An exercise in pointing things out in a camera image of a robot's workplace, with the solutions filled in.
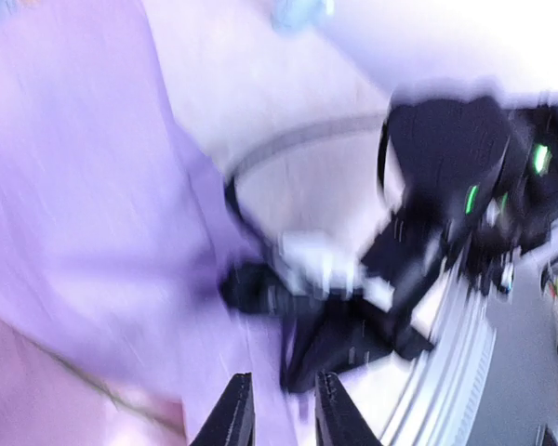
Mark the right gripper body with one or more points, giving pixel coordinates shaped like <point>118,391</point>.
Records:
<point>332,336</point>

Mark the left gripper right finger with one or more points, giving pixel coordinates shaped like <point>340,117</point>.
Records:
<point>338,422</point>

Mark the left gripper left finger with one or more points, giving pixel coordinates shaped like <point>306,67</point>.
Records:
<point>232,420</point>

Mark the purple wrapping paper sheet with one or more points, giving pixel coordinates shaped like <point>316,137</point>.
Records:
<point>113,239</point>

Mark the pink fake rose bunch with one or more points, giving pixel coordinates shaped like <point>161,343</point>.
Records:
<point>115,397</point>

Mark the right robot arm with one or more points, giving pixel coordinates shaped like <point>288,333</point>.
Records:
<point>481,185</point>

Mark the light blue mug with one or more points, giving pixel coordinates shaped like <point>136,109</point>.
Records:
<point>296,15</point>

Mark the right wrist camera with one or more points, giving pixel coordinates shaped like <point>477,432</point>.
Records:
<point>313,257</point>

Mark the front aluminium rail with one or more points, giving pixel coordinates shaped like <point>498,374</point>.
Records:
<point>492,376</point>

